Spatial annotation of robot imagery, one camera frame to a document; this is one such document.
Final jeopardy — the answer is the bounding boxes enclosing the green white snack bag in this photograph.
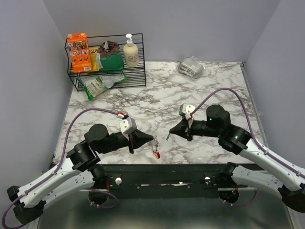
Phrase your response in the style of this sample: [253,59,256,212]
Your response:
[77,73,126,101]

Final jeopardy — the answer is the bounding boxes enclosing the red handled key organizer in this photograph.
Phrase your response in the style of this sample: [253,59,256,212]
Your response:
[147,135,161,159]

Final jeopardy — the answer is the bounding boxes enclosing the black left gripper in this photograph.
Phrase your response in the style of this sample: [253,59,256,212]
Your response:
[97,128,154,154]

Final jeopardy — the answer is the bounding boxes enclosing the cream pump soap bottle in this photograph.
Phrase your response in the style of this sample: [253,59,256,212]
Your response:
[123,33,139,68]

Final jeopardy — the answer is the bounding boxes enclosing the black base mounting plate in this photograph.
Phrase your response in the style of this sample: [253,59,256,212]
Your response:
[49,163,260,200]

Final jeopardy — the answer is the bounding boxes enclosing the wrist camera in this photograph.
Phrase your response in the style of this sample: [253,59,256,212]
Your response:
[119,117,137,138]
[179,104,195,120]

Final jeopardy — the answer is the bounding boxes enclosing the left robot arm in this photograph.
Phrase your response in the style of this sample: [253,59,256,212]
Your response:
[7,120,154,226]

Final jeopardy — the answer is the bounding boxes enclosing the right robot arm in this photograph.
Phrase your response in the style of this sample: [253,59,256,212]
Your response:
[169,104,305,213]

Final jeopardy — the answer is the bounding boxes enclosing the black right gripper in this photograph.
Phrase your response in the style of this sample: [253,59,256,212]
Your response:
[169,117,221,141]

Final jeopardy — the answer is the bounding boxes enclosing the orange product box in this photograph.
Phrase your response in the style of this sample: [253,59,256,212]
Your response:
[67,33,92,73]

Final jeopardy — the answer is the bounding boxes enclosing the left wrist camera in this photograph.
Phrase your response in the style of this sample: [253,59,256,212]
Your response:
[119,117,137,138]

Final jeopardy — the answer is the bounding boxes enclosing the green brown bag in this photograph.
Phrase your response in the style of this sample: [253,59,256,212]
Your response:
[97,40,124,72]

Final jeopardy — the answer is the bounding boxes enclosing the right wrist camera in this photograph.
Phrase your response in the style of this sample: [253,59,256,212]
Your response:
[179,104,195,120]

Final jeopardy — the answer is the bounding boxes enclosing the clear plastic wrapped package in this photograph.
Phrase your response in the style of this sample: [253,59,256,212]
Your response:
[177,56,205,79]

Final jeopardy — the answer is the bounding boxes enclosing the yellow snack bag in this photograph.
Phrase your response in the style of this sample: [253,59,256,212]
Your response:
[89,46,100,72]

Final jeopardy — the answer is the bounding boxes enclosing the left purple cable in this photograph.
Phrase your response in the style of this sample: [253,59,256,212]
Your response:
[2,108,124,229]

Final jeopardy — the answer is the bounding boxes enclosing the black wire shelf rack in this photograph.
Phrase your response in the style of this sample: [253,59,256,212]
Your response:
[65,33,147,92]

